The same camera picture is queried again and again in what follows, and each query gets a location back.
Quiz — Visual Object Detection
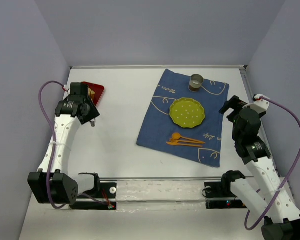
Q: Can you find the red rectangular tray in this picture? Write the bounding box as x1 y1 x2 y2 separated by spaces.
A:
81 81 105 107

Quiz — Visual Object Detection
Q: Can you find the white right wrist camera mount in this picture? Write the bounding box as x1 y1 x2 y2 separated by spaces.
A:
250 94 270 114

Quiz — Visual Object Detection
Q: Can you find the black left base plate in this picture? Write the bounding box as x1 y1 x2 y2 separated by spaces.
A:
69 181 117 211

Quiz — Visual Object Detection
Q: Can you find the orange plastic spoon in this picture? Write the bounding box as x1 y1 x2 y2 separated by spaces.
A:
171 132 205 144

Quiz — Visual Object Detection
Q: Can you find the blue cloth placemat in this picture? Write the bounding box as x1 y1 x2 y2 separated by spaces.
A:
136 69 230 168

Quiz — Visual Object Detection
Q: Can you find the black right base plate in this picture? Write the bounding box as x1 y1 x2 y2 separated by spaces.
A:
201 181 247 210

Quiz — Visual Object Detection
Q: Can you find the metal cup with brown band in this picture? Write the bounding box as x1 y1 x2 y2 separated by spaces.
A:
188 74 204 92

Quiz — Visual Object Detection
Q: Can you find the orange plastic fork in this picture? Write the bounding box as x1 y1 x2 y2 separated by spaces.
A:
169 138 205 144

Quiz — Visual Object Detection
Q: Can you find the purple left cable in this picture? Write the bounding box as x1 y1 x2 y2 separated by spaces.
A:
38 80 110 210

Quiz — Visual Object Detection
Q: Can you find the sliced baguette bread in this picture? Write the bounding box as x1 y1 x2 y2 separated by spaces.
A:
88 88 95 99

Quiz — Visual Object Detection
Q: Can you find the aluminium table frame rail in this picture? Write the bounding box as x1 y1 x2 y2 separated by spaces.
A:
70 65 246 70

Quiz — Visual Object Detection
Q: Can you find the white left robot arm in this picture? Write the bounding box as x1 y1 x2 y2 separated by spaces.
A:
27 82 101 210

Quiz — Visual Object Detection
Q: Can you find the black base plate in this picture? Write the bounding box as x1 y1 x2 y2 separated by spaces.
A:
201 181 247 210
69 181 117 211

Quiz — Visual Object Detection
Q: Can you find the green polka dot plate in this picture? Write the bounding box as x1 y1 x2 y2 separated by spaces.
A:
169 97 206 129

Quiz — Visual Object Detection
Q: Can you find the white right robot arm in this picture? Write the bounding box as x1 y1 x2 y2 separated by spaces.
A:
219 94 300 240

